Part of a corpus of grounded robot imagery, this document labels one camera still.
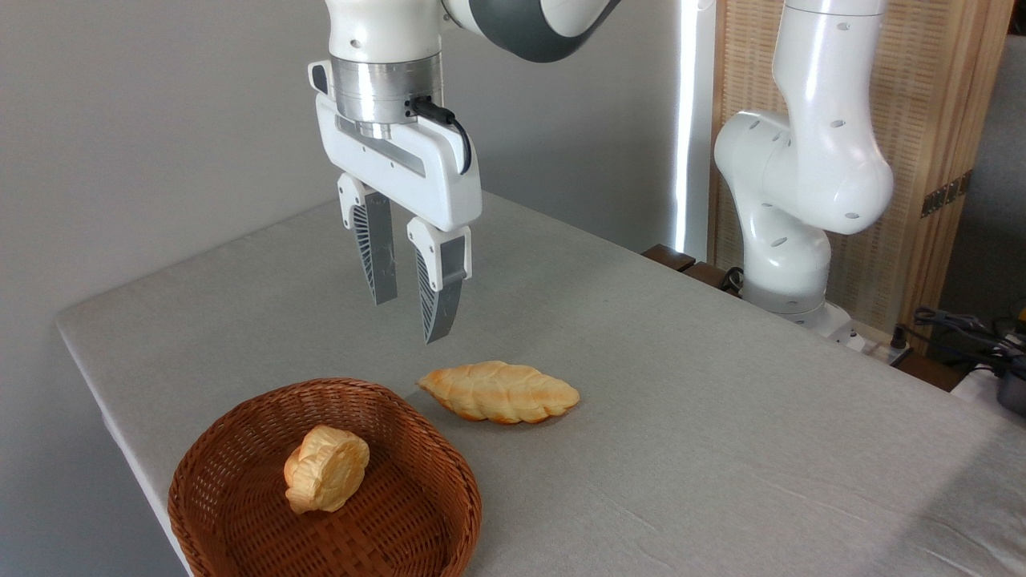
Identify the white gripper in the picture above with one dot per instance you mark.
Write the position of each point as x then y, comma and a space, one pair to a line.
417, 172

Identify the long braided bread loaf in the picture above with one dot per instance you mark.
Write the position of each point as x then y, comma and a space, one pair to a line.
501, 391

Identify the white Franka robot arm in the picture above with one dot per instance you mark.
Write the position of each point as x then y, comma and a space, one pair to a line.
817, 160

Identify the round bread roll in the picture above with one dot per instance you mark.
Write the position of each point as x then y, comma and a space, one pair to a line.
327, 469

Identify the brown wicker basket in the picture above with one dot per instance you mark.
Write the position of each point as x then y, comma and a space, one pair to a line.
240, 489

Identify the dark brown wooden block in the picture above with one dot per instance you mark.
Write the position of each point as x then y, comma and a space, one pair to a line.
668, 256
709, 275

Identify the grey tablecloth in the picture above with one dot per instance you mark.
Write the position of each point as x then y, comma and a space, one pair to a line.
681, 449

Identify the dark metal screen hinge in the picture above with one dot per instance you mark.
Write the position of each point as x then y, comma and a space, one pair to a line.
946, 194

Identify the wooden slatted folding screen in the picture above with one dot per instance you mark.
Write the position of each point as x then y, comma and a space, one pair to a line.
930, 96

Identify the grey metal pot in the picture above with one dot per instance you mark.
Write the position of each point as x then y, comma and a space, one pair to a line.
1014, 393

